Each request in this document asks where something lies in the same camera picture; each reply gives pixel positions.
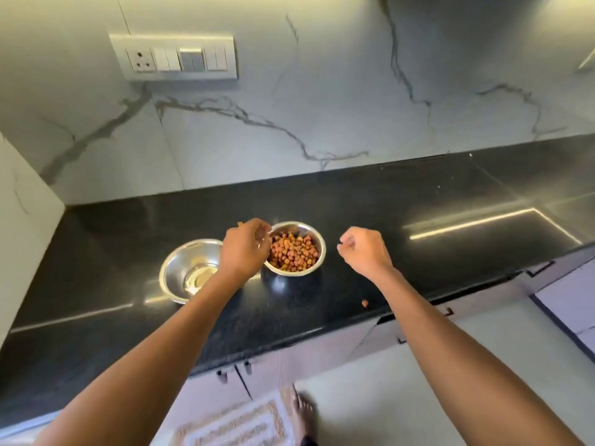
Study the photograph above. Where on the person's right hand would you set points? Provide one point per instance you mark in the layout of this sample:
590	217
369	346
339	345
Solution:
367	253

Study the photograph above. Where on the person's left forearm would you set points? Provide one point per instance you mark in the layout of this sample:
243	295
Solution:
148	366

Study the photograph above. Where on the white wall switch panel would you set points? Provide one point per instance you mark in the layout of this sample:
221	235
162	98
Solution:
172	57

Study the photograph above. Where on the person's right forearm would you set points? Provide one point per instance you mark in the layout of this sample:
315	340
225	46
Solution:
465	357

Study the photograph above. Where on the person's right foot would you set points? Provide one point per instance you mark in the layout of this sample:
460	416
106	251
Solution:
304	411

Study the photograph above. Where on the grey lower cabinet door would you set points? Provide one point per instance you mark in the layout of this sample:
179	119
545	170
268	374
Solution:
209	399
302	357

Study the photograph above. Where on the person's dark trousers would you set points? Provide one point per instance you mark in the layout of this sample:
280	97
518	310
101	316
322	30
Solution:
309	442

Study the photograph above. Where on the brown white patterned floor mat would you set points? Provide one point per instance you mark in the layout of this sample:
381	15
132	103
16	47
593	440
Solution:
241	427

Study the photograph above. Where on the person's left hand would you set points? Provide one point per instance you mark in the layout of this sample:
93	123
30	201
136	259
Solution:
244	250

